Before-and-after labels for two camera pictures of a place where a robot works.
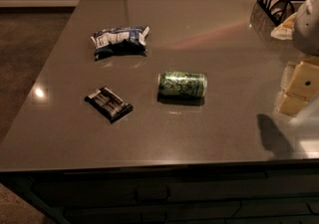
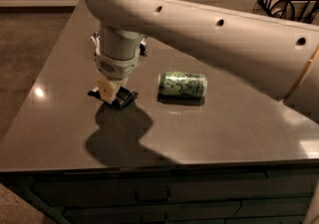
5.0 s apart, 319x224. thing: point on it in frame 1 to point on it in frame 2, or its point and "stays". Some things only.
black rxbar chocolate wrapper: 109,105 to 123,99
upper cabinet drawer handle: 153,201 stays
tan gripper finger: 292,105 to 122,83
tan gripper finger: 305,82 to 108,90
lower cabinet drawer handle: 153,222 stays
